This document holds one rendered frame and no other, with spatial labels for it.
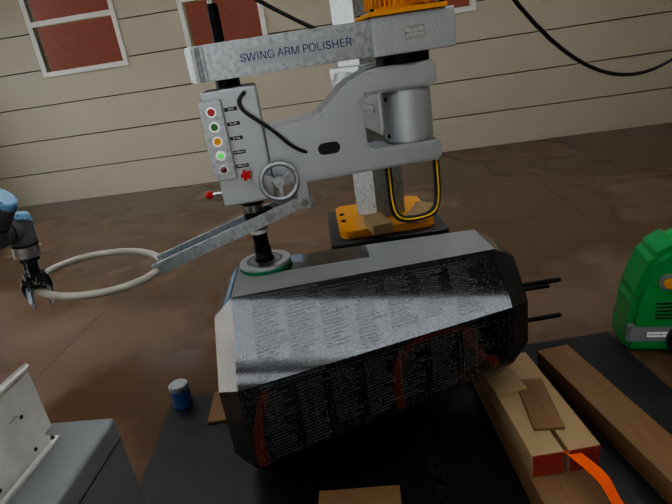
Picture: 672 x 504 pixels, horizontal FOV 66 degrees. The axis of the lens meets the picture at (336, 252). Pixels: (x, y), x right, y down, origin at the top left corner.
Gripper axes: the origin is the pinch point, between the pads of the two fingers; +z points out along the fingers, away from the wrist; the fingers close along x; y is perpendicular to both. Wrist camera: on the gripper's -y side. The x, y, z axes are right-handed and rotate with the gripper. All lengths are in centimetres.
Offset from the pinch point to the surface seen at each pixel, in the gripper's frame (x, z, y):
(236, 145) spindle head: 70, -53, 40
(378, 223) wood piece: 143, -3, 35
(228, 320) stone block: 51, 7, 53
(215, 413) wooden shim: 59, 84, 0
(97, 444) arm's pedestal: -6, 1, 95
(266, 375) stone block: 52, 21, 74
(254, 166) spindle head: 74, -45, 43
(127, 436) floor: 20, 91, -23
